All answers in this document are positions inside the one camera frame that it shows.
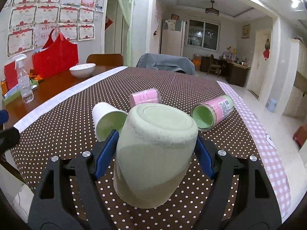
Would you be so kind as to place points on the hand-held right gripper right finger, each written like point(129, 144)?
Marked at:
point(203, 157)

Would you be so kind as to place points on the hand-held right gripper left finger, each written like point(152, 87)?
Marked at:
point(106, 153)

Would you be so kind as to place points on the pale green cup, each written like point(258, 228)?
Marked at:
point(153, 155)

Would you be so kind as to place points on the white paper cup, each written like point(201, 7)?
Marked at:
point(105, 122)

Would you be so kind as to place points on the pink labelled green cup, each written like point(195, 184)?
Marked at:
point(213, 113)

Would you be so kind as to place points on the pink cup with clear lid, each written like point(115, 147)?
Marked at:
point(145, 98)

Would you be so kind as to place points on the brown polka dot tablecloth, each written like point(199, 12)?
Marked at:
point(72, 124)

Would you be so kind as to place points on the blue waste bin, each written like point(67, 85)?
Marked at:
point(271, 104)

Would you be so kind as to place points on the white bowl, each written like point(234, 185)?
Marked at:
point(82, 70)

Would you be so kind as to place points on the wooden desk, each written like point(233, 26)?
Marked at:
point(236, 71)

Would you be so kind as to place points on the wooden desk chair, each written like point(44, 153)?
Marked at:
point(213, 66)

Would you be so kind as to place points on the red stool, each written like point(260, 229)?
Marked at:
point(301, 136)

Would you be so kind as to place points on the grey covered chair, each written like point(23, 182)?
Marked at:
point(165, 63)

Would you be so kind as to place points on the left hand-held gripper finger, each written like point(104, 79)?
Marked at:
point(6, 134)

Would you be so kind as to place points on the clear spray bottle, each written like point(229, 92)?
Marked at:
point(25, 83)

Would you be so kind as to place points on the red bag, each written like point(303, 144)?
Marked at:
point(56, 55)

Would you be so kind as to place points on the window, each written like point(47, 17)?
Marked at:
point(203, 34)

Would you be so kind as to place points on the white refrigerator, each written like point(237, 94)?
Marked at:
point(171, 38)

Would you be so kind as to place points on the red door ornament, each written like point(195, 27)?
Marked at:
point(266, 49)

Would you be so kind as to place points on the red folder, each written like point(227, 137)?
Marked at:
point(10, 73)

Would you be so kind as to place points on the green curtain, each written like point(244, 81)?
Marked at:
point(126, 24)

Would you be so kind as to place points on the ceiling lamp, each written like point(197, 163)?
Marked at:
point(211, 10)

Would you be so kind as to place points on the framed wall picture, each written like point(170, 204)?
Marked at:
point(245, 31)

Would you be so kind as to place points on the wall of certificates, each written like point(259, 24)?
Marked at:
point(48, 14)

